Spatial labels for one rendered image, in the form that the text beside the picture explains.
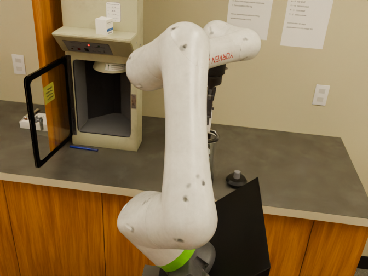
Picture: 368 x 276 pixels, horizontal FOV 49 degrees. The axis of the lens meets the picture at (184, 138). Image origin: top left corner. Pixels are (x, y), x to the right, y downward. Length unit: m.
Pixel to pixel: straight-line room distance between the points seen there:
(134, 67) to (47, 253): 1.28
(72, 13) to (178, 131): 1.03
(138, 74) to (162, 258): 0.47
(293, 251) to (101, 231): 0.86
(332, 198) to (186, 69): 1.08
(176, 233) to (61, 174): 1.04
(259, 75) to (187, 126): 1.34
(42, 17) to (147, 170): 0.77
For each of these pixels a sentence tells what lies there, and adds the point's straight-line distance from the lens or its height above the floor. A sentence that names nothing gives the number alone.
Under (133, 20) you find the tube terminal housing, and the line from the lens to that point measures 1.72.
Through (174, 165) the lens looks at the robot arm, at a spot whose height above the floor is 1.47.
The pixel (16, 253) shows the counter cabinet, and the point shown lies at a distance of 2.22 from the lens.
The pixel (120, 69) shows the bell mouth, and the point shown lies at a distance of 1.84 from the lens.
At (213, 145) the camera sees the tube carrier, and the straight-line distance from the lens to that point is 1.63.
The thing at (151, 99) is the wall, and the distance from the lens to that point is 2.29.
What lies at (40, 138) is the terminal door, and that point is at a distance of 1.75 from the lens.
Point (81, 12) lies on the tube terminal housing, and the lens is 1.78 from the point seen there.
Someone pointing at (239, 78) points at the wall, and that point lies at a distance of 2.19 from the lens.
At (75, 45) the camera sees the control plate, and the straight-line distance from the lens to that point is 1.75.
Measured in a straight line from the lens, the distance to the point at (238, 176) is 1.73.
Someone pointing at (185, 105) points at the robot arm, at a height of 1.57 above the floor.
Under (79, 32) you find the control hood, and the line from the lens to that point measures 1.72.
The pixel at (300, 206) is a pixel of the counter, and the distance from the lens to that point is 1.72.
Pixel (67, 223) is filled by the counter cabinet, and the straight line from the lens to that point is 1.96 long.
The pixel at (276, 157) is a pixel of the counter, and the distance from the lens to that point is 2.01.
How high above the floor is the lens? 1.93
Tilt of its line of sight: 28 degrees down
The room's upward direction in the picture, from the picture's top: 4 degrees clockwise
